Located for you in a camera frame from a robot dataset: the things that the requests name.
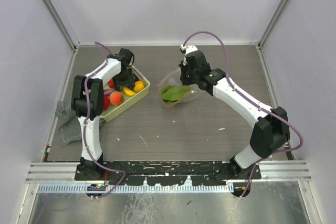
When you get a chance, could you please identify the yellow toy banana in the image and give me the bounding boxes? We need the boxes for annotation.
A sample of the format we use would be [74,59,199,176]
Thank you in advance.
[121,87,137,97]

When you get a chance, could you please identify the red toy apple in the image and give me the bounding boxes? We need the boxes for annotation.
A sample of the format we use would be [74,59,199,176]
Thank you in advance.
[103,96,110,110]

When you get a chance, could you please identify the clear zip bag orange zipper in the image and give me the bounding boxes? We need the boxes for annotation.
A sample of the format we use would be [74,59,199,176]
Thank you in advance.
[156,68,204,108]

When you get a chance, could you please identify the green toy lettuce leaf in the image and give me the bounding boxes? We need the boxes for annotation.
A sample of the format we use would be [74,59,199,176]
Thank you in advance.
[161,86,192,104]

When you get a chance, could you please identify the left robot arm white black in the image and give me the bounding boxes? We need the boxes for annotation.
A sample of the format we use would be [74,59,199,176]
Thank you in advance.
[71,48,134,180]

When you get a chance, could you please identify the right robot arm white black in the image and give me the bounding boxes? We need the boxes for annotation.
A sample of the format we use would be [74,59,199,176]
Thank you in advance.
[179,47,290,179]

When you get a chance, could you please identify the small orange toy fruit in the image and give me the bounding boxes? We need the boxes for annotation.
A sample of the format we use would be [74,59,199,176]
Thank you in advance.
[133,80,145,93]

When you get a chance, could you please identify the red toy pepper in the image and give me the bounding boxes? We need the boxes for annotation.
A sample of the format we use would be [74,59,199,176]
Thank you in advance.
[108,79,114,89]

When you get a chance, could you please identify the purple toy eggplant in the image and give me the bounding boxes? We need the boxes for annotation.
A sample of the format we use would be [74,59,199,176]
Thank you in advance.
[103,89,115,96]

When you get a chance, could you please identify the pale green plastic basket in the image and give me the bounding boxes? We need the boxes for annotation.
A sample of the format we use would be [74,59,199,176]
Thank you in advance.
[100,66,151,122]

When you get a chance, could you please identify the grey cloth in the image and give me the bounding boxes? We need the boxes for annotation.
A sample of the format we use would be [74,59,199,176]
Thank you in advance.
[55,100,82,147]

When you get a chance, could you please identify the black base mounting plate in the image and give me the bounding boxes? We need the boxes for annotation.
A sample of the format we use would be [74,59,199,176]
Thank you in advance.
[75,161,252,186]

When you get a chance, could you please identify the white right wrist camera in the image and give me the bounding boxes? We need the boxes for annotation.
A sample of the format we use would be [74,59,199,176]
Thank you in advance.
[180,45,198,55]

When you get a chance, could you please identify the slotted cable duct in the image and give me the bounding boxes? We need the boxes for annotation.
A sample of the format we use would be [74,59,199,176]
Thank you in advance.
[37,183,234,194]

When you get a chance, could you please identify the aluminium frame rail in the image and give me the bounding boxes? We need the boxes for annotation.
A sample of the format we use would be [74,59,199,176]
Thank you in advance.
[253,46,311,182]

